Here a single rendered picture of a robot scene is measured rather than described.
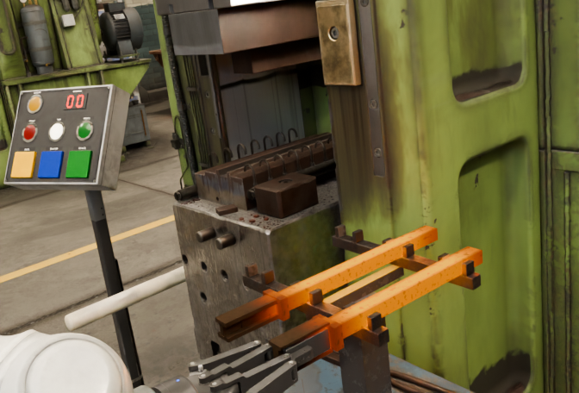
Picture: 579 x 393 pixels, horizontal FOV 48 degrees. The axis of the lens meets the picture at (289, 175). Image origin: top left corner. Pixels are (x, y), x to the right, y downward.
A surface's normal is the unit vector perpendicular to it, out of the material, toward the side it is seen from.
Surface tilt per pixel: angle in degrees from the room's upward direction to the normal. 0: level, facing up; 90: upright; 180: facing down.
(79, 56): 79
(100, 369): 48
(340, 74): 90
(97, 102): 60
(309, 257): 90
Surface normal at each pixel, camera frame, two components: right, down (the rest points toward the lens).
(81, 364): 0.43, -0.54
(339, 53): -0.74, 0.27
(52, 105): -0.40, -0.22
